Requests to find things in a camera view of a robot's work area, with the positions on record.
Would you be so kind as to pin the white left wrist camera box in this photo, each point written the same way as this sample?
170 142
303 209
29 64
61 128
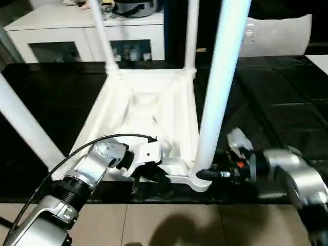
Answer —
144 152

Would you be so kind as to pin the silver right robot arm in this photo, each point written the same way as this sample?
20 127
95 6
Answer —
297 179

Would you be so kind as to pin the white flat board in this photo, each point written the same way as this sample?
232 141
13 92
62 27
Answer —
320 62

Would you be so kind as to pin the white plastic table leg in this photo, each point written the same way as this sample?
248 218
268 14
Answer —
25 123
223 77
102 36
191 31

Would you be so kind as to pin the black cabinet with yellow label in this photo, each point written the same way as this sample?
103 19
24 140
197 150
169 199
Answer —
205 25

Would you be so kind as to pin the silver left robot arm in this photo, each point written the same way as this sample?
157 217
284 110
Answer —
77 179

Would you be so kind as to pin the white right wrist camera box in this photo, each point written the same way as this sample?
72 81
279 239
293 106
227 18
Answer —
240 141

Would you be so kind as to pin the grey pillow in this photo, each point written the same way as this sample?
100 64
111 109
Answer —
282 36

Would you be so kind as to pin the white plastic table top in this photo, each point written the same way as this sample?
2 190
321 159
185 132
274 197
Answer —
143 107

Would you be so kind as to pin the white sideboard cabinet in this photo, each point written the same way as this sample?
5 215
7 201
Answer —
66 31

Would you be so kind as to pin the colourful clutter bundle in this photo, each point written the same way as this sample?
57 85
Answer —
95 5

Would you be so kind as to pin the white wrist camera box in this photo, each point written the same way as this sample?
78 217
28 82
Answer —
144 152
240 141

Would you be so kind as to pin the grey curtain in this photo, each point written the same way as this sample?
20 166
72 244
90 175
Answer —
10 25

